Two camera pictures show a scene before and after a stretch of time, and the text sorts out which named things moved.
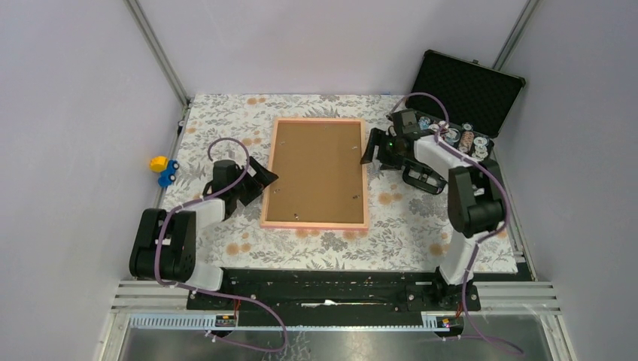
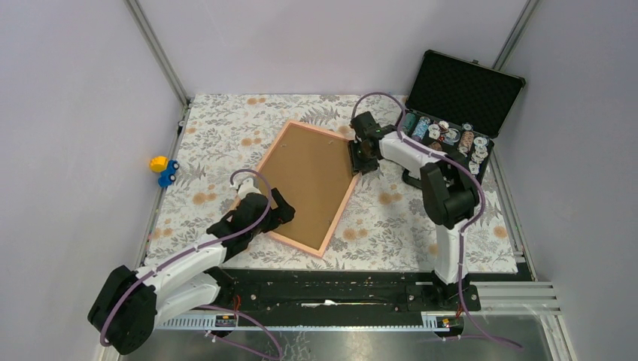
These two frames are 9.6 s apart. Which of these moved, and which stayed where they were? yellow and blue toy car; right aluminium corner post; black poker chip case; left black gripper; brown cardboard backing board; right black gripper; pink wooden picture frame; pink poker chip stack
Moved: right black gripper; left black gripper; brown cardboard backing board; pink wooden picture frame
Stayed: black poker chip case; yellow and blue toy car; pink poker chip stack; right aluminium corner post
